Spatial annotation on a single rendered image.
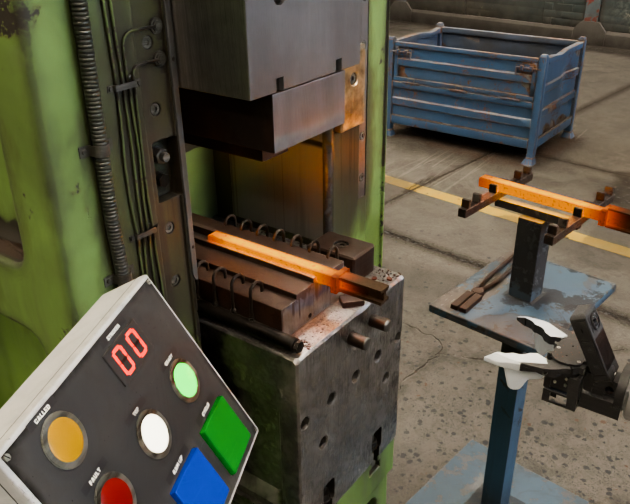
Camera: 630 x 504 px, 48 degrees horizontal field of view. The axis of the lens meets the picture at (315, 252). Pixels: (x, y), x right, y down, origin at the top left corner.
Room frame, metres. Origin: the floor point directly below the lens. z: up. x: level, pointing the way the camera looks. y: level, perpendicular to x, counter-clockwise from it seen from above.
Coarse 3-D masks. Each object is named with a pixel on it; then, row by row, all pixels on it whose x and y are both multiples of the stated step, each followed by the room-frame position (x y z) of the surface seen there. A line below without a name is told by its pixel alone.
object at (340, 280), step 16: (224, 240) 1.28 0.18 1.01; (240, 240) 1.28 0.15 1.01; (272, 256) 1.21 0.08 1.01; (288, 256) 1.21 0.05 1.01; (320, 272) 1.14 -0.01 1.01; (336, 272) 1.13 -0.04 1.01; (336, 288) 1.11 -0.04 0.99; (352, 288) 1.11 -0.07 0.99; (368, 288) 1.08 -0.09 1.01; (384, 288) 1.07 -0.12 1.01
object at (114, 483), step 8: (112, 480) 0.53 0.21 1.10; (120, 480) 0.54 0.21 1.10; (104, 488) 0.52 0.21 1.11; (112, 488) 0.52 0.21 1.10; (120, 488) 0.53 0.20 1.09; (128, 488) 0.54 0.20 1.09; (104, 496) 0.51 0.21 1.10; (112, 496) 0.52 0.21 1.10; (120, 496) 0.52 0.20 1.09; (128, 496) 0.53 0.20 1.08
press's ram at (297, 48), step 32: (192, 0) 1.07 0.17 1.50; (224, 0) 1.04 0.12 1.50; (256, 0) 1.03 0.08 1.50; (288, 0) 1.09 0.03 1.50; (320, 0) 1.16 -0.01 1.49; (352, 0) 1.23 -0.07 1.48; (192, 32) 1.08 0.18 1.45; (224, 32) 1.04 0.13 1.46; (256, 32) 1.03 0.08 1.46; (288, 32) 1.09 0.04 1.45; (320, 32) 1.16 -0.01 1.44; (352, 32) 1.23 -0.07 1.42; (192, 64) 1.08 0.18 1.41; (224, 64) 1.04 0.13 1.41; (256, 64) 1.03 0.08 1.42; (288, 64) 1.09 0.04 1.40; (320, 64) 1.16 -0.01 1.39; (352, 64) 1.23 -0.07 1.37; (256, 96) 1.03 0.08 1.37
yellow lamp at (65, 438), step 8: (56, 424) 0.53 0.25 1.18; (64, 424) 0.54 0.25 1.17; (72, 424) 0.54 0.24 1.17; (48, 432) 0.52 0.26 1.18; (56, 432) 0.52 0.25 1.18; (64, 432) 0.53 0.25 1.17; (72, 432) 0.54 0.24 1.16; (80, 432) 0.55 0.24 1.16; (48, 440) 0.51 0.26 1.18; (56, 440) 0.52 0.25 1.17; (64, 440) 0.52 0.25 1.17; (72, 440) 0.53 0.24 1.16; (80, 440) 0.54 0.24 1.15; (56, 448) 0.51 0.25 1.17; (64, 448) 0.52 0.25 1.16; (72, 448) 0.52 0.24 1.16; (80, 448) 0.53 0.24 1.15; (56, 456) 0.51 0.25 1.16; (64, 456) 0.51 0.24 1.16; (72, 456) 0.52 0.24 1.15
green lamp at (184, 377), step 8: (176, 368) 0.72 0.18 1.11; (184, 368) 0.73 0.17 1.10; (176, 376) 0.71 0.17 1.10; (184, 376) 0.72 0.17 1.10; (192, 376) 0.73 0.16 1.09; (176, 384) 0.70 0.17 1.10; (184, 384) 0.71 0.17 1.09; (192, 384) 0.72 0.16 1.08; (184, 392) 0.70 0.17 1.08; (192, 392) 0.71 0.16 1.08
